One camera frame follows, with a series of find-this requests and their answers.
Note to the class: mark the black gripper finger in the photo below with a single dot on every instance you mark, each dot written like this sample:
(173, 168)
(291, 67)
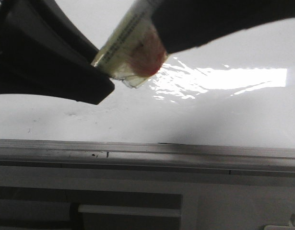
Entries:
(43, 53)
(185, 24)

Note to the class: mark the white whiteboard marker with tape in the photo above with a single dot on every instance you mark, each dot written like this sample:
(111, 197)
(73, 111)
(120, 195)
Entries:
(134, 52)

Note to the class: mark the white whiteboard with aluminium frame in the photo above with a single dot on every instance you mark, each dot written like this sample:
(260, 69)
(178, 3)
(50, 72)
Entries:
(226, 106)

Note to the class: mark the grey metal table frame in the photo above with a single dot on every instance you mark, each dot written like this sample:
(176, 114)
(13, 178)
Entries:
(61, 209)

